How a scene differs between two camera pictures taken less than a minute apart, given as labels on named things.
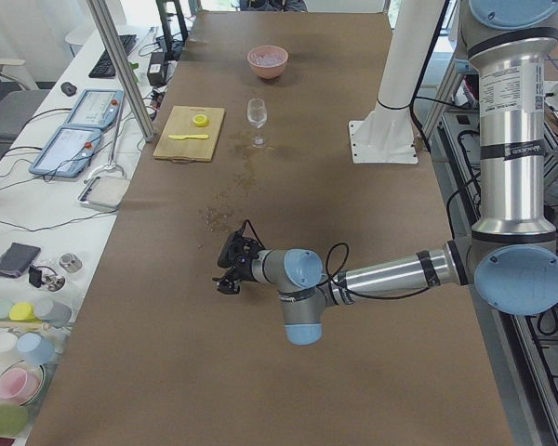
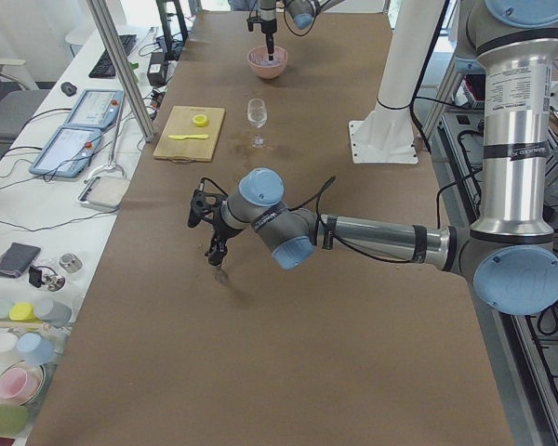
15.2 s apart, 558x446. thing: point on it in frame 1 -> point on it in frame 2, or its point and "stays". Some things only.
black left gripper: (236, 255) -> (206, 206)
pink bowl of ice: (269, 61) stays
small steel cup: (70, 262) stays
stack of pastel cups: (16, 347) stays
